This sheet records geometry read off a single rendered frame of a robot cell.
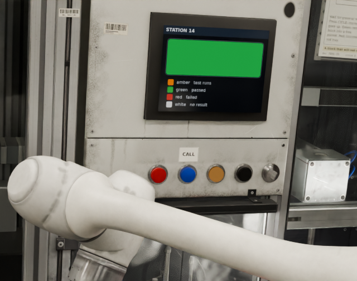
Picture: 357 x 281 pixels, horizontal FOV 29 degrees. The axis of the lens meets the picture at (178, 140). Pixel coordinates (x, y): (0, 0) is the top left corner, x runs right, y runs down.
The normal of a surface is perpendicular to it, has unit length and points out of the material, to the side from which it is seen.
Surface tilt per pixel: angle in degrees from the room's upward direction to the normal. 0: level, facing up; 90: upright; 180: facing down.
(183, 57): 90
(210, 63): 90
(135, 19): 90
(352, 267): 52
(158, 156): 90
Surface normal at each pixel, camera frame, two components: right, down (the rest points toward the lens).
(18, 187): -0.65, -0.40
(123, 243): 0.55, 0.26
